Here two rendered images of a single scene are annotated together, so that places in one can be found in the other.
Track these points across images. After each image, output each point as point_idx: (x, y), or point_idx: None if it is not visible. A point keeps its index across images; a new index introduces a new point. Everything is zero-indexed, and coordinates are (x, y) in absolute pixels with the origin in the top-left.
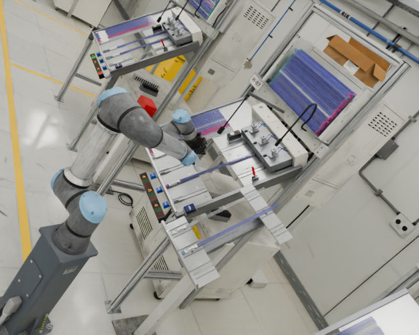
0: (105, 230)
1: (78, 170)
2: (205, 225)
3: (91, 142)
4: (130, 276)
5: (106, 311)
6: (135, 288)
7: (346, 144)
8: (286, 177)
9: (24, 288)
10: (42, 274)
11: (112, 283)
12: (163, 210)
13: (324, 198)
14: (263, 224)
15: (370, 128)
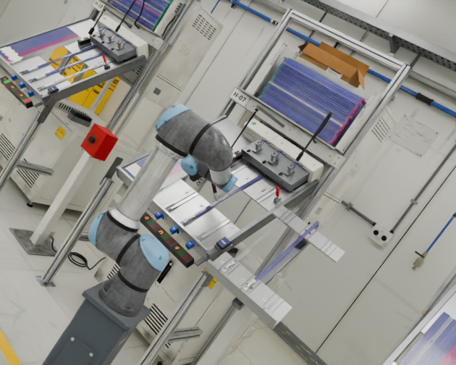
0: (74, 301)
1: (132, 209)
2: None
3: (150, 172)
4: (125, 350)
5: None
6: (137, 363)
7: (353, 153)
8: (305, 195)
9: None
10: (94, 351)
11: (112, 362)
12: None
13: (328, 214)
14: (305, 245)
15: (372, 134)
